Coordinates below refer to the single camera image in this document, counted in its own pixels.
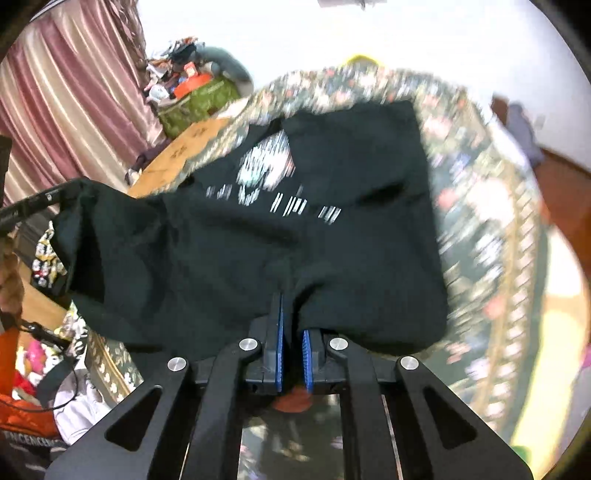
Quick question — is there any pile of mixed clutter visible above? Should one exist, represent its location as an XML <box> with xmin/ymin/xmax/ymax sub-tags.
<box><xmin>143</xmin><ymin>37</ymin><xmax>208</xmax><ymax>107</ymax></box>

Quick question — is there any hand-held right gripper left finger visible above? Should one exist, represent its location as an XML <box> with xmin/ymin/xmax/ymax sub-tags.
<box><xmin>46</xmin><ymin>292</ymin><xmax>284</xmax><ymax>480</ymax></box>

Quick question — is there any orange red box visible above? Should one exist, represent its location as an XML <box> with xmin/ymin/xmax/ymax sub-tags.
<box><xmin>173</xmin><ymin>74</ymin><xmax>213</xmax><ymax>99</ymax></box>

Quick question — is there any pink curtain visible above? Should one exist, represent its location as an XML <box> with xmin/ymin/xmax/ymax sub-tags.
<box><xmin>0</xmin><ymin>4</ymin><xmax>164</xmax><ymax>208</ymax></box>

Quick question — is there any green patterned bag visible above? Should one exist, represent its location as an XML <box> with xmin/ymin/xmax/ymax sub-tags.
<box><xmin>157</xmin><ymin>76</ymin><xmax>243</xmax><ymax>139</ymax></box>

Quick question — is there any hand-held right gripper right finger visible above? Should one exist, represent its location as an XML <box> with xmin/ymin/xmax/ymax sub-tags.
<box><xmin>301</xmin><ymin>327</ymin><xmax>534</xmax><ymax>480</ymax></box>

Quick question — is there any person's left hand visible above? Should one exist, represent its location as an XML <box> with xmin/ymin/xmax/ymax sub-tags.
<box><xmin>0</xmin><ymin>249</ymin><xmax>24</xmax><ymax>326</ymax></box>

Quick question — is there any yellow plastic item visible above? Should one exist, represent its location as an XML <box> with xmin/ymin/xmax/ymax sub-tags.
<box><xmin>342</xmin><ymin>54</ymin><xmax>384</xmax><ymax>68</ymax></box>

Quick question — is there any grey plush cushion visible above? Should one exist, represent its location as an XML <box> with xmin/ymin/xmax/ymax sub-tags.
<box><xmin>203</xmin><ymin>46</ymin><xmax>252</xmax><ymax>86</ymax></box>

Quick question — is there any blue grey cloth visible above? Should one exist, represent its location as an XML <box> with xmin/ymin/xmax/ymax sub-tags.
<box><xmin>505</xmin><ymin>104</ymin><xmax>546</xmax><ymax>167</ymax></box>

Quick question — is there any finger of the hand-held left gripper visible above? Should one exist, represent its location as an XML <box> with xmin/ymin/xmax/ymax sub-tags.
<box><xmin>0</xmin><ymin>179</ymin><xmax>81</xmax><ymax>232</ymax></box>

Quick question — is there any light printed bedsheet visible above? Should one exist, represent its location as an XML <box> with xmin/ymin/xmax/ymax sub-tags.
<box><xmin>508</xmin><ymin>231</ymin><xmax>591</xmax><ymax>462</ymax></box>

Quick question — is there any white plastic bag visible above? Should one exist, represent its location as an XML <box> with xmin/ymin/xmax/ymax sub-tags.
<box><xmin>53</xmin><ymin>360</ymin><xmax>121</xmax><ymax>444</ymax></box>

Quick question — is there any black yellow printed cloth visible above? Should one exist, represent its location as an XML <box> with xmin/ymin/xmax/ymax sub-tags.
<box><xmin>30</xmin><ymin>222</ymin><xmax>70</xmax><ymax>296</ymax></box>

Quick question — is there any black printed t-shirt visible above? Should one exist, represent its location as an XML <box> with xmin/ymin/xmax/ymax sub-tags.
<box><xmin>51</xmin><ymin>99</ymin><xmax>451</xmax><ymax>370</ymax></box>

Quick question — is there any floral blanket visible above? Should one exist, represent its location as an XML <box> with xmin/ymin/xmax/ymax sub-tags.
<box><xmin>85</xmin><ymin>65</ymin><xmax>555</xmax><ymax>444</ymax></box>

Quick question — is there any dark purple cloth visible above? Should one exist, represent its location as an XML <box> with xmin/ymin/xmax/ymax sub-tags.
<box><xmin>131</xmin><ymin>148</ymin><xmax>162</xmax><ymax>185</ymax></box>

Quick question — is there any orange bag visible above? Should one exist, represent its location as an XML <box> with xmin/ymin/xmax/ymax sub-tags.
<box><xmin>0</xmin><ymin>323</ymin><xmax>61</xmax><ymax>441</ymax></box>

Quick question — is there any brown cardboard box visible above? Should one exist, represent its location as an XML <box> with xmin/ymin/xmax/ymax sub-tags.
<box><xmin>127</xmin><ymin>117</ymin><xmax>232</xmax><ymax>199</ymax></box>

